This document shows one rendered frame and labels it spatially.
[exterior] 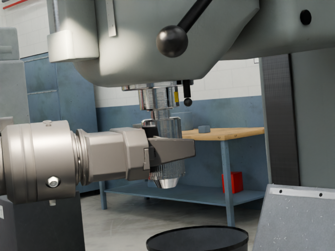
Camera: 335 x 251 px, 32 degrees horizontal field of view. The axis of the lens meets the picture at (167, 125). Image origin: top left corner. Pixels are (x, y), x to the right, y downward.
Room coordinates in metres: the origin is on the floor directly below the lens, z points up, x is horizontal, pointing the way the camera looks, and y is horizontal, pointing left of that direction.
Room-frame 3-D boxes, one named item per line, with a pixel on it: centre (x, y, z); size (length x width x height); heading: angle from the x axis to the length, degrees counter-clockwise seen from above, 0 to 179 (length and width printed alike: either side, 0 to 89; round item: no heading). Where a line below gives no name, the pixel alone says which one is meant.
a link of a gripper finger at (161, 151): (0.67, 0.00, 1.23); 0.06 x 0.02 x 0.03; 105
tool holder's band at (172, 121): (0.70, 0.01, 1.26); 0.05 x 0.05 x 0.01
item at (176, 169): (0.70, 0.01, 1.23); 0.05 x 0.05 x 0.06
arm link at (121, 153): (0.67, 0.10, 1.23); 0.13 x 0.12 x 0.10; 15
